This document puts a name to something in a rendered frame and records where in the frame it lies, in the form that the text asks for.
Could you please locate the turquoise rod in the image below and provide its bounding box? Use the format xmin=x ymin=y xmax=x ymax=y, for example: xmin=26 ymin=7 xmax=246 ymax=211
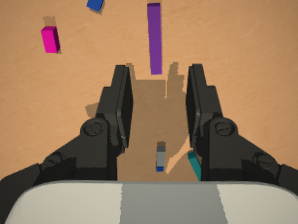
xmin=187 ymin=151 xmax=201 ymax=181

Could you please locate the magenta rectangular block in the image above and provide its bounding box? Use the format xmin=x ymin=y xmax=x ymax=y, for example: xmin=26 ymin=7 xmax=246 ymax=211
xmin=41 ymin=26 xmax=60 ymax=53

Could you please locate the small blue cube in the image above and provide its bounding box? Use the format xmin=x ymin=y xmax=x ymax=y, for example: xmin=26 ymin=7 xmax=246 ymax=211
xmin=86 ymin=0 xmax=104 ymax=12
xmin=156 ymin=165 xmax=164 ymax=172

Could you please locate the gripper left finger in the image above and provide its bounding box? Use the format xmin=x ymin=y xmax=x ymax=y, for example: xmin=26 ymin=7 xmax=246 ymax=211
xmin=0 ymin=65 xmax=133 ymax=224

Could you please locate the purple rod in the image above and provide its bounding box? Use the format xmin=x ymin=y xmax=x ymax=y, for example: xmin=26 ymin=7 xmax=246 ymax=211
xmin=147 ymin=3 xmax=162 ymax=75

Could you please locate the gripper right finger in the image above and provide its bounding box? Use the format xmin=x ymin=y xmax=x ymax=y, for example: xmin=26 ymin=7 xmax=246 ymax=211
xmin=186 ymin=64 xmax=298 ymax=196

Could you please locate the grey rod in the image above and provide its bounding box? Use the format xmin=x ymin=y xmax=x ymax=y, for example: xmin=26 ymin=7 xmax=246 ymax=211
xmin=156 ymin=146 xmax=165 ymax=166

